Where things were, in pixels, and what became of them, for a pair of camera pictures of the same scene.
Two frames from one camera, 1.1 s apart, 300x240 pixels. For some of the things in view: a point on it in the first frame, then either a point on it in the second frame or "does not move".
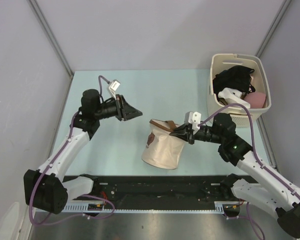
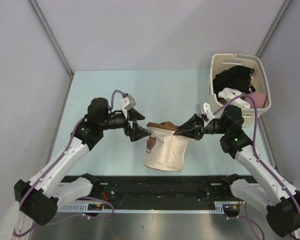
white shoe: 233,96 does not move
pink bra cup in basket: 256,99 does not move
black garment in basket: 235,77 does not move
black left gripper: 124,111 to 136,132
